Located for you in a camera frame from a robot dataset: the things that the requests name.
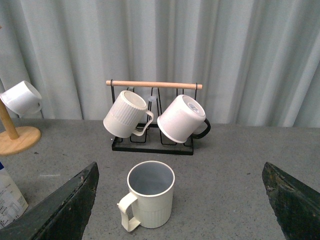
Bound white mug black handle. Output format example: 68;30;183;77
157;94;211;144

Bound wooden mug tree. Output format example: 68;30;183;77
0;100;41;156

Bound cream ribbed hanging mug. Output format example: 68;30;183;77
103;90;154;138

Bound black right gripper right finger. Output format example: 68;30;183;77
262;162;320;240

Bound cream ribbed mug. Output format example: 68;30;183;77
117;160;176;232
103;90;154;138

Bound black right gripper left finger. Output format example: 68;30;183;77
0;162;99;240

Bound small white hanging cup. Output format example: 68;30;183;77
0;81;42;117

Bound black wire mug rack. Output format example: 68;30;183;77
106;79;203;156

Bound blue white milk carton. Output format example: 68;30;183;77
0;163;29;229

